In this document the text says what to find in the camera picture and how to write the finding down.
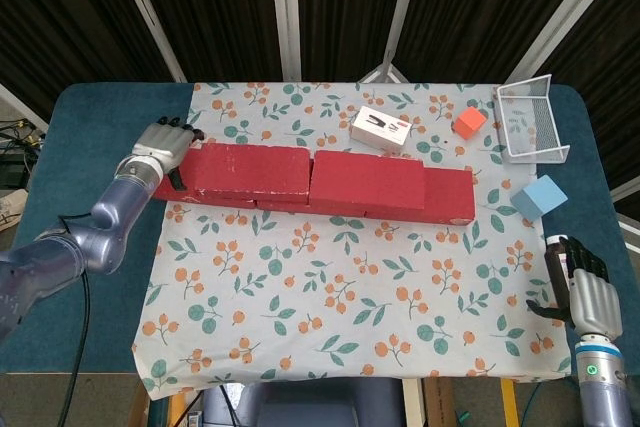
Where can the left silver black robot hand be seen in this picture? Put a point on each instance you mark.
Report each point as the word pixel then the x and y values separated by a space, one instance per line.
pixel 160 147

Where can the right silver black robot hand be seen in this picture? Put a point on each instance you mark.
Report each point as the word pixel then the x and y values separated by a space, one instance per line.
pixel 595 307

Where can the red brick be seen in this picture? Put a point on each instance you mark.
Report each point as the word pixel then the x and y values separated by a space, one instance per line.
pixel 450 197
pixel 365 179
pixel 250 169
pixel 280 203
pixel 165 193

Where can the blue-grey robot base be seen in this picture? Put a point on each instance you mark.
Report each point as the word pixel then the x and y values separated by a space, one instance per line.
pixel 320 404

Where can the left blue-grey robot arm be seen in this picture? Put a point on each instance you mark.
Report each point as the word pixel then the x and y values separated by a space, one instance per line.
pixel 75 252

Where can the brown bottle with white cap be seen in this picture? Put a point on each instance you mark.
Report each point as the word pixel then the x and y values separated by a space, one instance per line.
pixel 555 267

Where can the blue padded table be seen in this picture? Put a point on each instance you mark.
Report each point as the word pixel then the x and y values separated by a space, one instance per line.
pixel 100 117

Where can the light blue cube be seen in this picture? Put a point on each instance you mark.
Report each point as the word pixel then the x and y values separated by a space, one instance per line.
pixel 540 197

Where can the yellow table leg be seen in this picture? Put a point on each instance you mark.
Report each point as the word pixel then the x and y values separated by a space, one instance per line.
pixel 176 409
pixel 509 404

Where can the brown cardboard box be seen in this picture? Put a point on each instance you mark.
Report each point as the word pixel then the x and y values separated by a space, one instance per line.
pixel 437 404

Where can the floral tablecloth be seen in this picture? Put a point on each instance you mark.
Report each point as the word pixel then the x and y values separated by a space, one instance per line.
pixel 300 297

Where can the white stapler box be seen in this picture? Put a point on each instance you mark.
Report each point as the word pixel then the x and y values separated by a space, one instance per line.
pixel 377 129

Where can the orange cube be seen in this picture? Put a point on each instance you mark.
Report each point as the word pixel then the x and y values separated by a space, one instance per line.
pixel 469 123

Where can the white metal frame post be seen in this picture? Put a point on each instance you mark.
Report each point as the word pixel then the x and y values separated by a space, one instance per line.
pixel 150 17
pixel 400 12
pixel 286 12
pixel 560 12

